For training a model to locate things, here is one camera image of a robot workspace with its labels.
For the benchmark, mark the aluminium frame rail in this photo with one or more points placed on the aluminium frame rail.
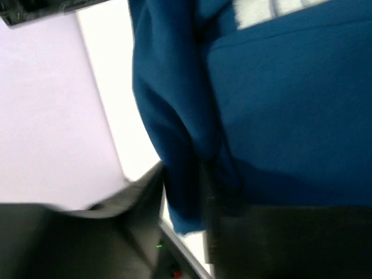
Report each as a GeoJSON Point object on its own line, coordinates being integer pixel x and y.
{"type": "Point", "coordinates": [181, 261]}

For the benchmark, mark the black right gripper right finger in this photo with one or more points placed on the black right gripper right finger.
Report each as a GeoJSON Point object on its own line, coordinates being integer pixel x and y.
{"type": "Point", "coordinates": [260, 241]}

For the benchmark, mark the dark blue t shirt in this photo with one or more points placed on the dark blue t shirt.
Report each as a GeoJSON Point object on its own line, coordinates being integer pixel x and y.
{"type": "Point", "coordinates": [276, 95]}

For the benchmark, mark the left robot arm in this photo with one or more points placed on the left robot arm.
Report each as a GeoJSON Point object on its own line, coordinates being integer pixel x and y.
{"type": "Point", "coordinates": [15, 12]}

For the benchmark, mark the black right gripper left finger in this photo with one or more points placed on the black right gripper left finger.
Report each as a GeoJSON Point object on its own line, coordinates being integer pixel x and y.
{"type": "Point", "coordinates": [116, 238]}

